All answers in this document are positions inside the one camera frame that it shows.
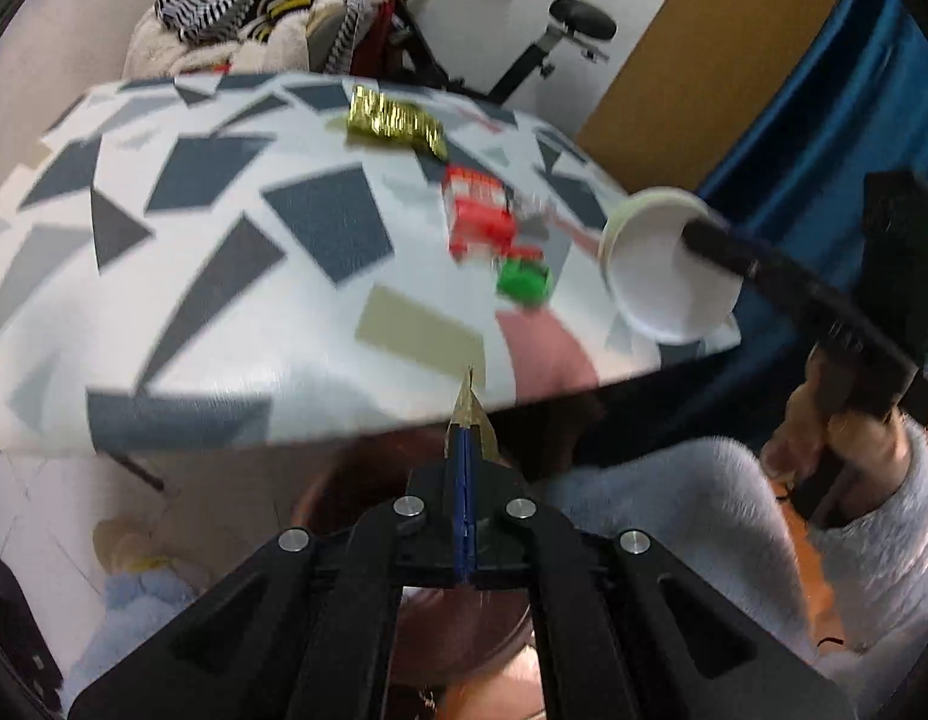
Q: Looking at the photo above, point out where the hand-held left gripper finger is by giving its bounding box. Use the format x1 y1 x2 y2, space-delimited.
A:
465 429 859 720
66 427 469 720

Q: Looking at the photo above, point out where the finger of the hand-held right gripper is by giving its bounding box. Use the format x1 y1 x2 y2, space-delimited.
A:
681 217 844 335

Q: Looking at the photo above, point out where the green and gold packet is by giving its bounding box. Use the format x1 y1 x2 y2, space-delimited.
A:
445 366 502 467

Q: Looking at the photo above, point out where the beige paper cup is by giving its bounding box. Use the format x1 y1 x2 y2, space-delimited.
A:
599 187 743 344

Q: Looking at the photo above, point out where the brown round bin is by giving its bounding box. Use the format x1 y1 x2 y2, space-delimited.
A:
288 420 577 720

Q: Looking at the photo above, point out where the small green packet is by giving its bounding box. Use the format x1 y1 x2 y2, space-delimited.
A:
496 256 552 308

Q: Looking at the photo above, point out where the clear plastic wrapper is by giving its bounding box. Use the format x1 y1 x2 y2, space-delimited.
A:
505 191 559 241

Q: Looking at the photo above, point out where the red and white box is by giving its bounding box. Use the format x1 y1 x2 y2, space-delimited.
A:
443 165 514 260

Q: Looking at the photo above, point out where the gold foil wrapper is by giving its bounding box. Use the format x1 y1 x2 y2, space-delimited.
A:
346 86 447 161

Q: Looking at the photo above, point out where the person's right forearm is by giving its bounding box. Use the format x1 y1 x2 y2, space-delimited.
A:
805 416 928 661

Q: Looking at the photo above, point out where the person's right hand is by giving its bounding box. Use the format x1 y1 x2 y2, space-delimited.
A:
760 349 915 492

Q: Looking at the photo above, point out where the blue curtain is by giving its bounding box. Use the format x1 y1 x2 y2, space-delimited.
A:
696 0 928 365

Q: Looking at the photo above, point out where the person's fleece clad leg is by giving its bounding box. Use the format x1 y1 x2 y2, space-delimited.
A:
546 435 818 662

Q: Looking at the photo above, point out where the wooden door panel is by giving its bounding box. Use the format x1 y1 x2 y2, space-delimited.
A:
576 0 860 193

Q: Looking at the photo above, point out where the geometric patterned table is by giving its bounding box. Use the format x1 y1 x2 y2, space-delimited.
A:
0 71 743 458

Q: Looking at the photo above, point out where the black exercise bike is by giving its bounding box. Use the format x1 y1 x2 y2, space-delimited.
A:
393 0 619 107

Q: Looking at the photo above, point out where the cream cloth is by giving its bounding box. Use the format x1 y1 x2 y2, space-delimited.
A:
92 516 187 578

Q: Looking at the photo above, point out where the light blue cloth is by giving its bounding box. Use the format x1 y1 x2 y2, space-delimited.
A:
66 562 219 700

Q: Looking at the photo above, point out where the red cloth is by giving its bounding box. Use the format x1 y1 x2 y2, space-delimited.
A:
355 0 394 77

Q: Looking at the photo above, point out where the dark jacket with yellow stripes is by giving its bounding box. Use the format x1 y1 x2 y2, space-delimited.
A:
246 0 339 40

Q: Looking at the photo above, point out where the white fleece blanket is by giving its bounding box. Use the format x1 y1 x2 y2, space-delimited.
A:
126 0 345 80

